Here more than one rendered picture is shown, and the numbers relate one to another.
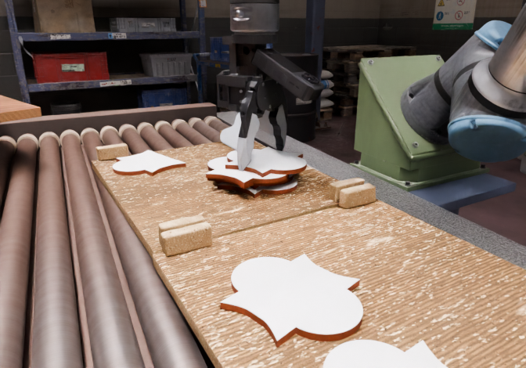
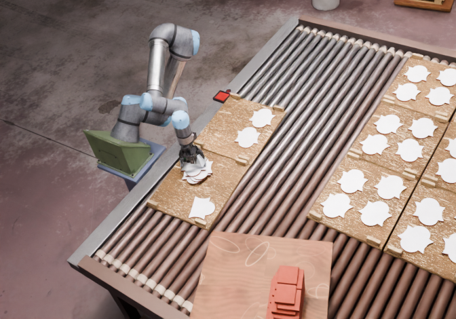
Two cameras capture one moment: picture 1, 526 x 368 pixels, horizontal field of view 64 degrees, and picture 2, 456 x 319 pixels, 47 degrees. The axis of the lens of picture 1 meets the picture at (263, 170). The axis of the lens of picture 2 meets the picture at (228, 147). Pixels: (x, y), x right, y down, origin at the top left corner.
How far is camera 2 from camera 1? 2.63 m
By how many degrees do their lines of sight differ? 90
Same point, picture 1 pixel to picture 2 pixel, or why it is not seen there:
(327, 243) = (224, 142)
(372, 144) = (137, 160)
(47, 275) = (267, 179)
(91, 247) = (253, 182)
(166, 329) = (265, 151)
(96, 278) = (261, 171)
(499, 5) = not seen: outside the picture
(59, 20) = not seen: outside the picture
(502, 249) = (201, 121)
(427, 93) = (134, 129)
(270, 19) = not seen: hidden behind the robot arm
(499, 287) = (224, 117)
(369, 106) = (129, 153)
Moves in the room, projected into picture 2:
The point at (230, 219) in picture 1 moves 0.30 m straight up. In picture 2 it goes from (226, 162) to (217, 119)
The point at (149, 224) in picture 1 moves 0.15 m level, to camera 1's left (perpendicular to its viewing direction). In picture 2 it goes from (239, 174) to (256, 194)
